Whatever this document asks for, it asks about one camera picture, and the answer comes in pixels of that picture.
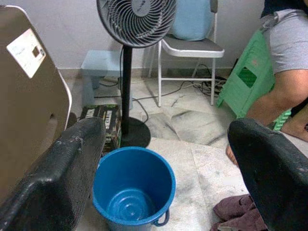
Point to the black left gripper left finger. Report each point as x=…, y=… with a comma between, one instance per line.
x=53, y=183

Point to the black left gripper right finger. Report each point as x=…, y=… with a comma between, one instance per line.
x=276, y=180

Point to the maroon cloth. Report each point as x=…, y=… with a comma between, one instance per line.
x=235, y=211

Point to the blue plastic bucket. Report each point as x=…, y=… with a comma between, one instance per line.
x=134, y=173

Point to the black box with green print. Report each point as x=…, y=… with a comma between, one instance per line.
x=108, y=120

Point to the beige appliance with white panel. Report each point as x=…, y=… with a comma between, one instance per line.
x=29, y=101

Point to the green plastic stool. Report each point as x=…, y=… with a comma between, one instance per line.
x=250, y=72

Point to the light blue plastic stool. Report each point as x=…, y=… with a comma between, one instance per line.
x=101, y=62

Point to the person in grey shirt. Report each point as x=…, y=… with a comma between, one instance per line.
x=288, y=43

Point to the white folding chair grey seat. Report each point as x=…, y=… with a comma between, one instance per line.
x=192, y=47

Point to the black standing fan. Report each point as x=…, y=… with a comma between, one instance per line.
x=137, y=24

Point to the light blue cushion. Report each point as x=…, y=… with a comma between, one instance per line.
x=192, y=19

